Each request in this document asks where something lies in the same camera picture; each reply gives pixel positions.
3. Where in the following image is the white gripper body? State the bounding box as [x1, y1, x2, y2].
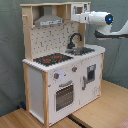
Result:
[71, 11, 106, 25]

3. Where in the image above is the toy microwave door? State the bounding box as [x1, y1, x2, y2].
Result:
[71, 3, 89, 15]

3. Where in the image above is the white oven door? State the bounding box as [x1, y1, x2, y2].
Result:
[49, 75, 80, 125]

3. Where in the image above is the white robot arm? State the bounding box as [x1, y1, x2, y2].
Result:
[71, 11, 128, 40]

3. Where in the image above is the wooden toy kitchen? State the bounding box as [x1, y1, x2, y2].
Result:
[22, 2, 105, 127]

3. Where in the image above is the black toy faucet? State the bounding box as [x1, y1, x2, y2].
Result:
[67, 33, 82, 49]

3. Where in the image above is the grey toy sink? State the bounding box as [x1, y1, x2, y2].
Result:
[65, 47, 95, 55]

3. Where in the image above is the grey range hood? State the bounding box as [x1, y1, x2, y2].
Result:
[34, 5, 64, 27]

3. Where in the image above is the white cupboard door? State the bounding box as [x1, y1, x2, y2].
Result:
[80, 55, 102, 106]

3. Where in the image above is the right red stove knob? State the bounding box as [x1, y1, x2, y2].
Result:
[71, 66, 78, 73]

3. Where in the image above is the red stove knob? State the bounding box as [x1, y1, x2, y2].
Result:
[54, 73, 59, 79]
[71, 66, 78, 73]

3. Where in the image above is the black toy stovetop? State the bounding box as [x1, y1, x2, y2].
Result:
[34, 53, 71, 66]

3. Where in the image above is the left red stove knob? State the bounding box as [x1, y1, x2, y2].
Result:
[54, 73, 59, 79]

